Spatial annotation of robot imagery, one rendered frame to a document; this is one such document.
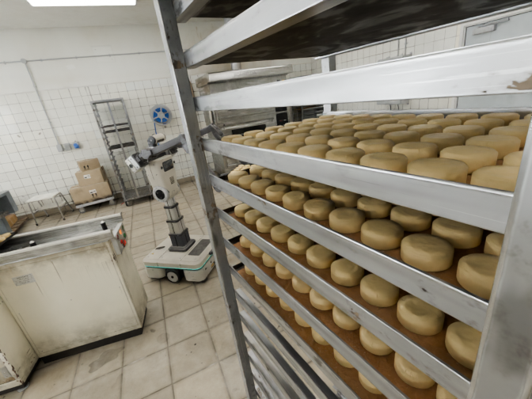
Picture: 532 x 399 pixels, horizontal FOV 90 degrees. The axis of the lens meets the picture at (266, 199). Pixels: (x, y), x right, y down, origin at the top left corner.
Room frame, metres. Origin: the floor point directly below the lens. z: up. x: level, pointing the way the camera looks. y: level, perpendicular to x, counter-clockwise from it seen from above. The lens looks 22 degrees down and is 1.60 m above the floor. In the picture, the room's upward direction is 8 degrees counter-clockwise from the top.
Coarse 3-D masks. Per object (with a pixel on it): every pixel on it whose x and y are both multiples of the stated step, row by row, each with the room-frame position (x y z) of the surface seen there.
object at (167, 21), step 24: (168, 0) 0.64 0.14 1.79; (168, 24) 0.64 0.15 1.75; (168, 48) 0.63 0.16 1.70; (192, 120) 0.64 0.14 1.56; (192, 144) 0.64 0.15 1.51; (216, 216) 0.65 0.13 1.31; (216, 240) 0.64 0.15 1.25; (216, 264) 0.65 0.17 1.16; (240, 336) 0.64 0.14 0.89; (240, 360) 0.64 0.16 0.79
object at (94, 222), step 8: (104, 216) 1.87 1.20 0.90; (112, 216) 1.86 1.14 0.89; (120, 216) 1.87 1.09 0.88; (72, 224) 1.80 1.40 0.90; (80, 224) 1.81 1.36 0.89; (88, 224) 1.82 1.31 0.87; (96, 224) 1.83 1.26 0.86; (32, 232) 1.75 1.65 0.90; (40, 232) 1.75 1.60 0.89; (48, 232) 1.76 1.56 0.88; (56, 232) 1.77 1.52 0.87; (64, 232) 1.78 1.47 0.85; (8, 240) 1.71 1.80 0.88; (16, 240) 1.72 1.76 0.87; (24, 240) 1.73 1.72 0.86; (32, 240) 1.74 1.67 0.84
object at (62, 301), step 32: (64, 256) 1.51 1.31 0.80; (96, 256) 1.55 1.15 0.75; (128, 256) 1.81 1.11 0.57; (0, 288) 1.42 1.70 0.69; (32, 288) 1.46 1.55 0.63; (64, 288) 1.49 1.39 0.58; (96, 288) 1.53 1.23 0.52; (128, 288) 1.60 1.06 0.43; (32, 320) 1.44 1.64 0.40; (64, 320) 1.47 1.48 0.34; (96, 320) 1.51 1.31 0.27; (128, 320) 1.56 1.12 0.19; (64, 352) 1.48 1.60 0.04
